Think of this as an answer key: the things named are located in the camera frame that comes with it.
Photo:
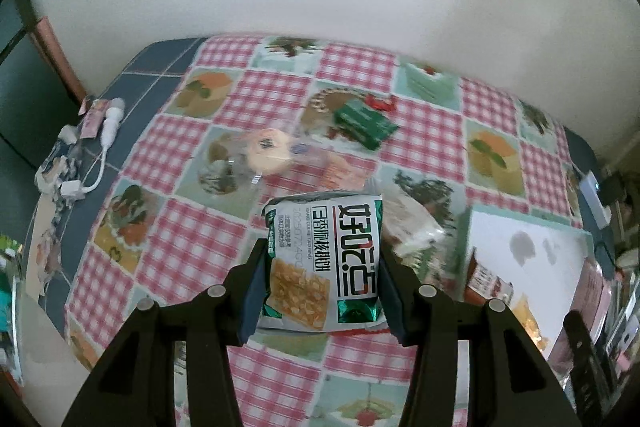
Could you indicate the black power adapter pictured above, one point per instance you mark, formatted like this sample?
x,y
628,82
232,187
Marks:
x,y
612,192

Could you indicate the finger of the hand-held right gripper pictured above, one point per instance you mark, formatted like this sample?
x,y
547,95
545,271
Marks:
x,y
580,357

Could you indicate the checkered printed tablecloth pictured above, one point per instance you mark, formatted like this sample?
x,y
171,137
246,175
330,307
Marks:
x,y
280,97

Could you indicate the white power strip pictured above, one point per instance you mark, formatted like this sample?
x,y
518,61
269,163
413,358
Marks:
x,y
595,202

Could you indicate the teal tray with white inside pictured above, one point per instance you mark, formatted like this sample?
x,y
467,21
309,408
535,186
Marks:
x,y
530,272

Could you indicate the brown biscuit packet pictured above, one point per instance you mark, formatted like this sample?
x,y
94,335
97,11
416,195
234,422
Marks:
x,y
485,282

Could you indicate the brown wooden frame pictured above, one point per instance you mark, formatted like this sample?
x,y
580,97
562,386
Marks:
x,y
52,52

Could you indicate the pink snack packet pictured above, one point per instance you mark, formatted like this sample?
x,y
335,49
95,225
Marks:
x,y
595,297

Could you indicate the long yellow snack packet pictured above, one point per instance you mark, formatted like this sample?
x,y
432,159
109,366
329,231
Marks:
x,y
527,322

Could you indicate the dark green snack packet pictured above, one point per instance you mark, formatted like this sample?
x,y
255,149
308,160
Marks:
x,y
365,124

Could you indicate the small red candy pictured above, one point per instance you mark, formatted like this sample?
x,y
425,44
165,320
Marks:
x,y
380,103

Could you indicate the small pink sachet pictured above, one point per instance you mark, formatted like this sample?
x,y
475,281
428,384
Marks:
x,y
95,119

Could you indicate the green white cracker packet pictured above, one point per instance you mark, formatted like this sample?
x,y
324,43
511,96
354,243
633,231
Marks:
x,y
320,257

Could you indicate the white swiss roll packet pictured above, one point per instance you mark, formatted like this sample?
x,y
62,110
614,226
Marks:
x,y
415,222

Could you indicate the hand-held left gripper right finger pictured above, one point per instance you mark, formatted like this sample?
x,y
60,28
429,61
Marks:
x,y
395,307

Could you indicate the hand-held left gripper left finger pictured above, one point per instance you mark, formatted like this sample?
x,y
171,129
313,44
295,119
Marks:
x,y
252,302

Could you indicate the clear-wrapped round pastry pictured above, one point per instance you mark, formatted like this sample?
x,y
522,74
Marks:
x,y
267,149

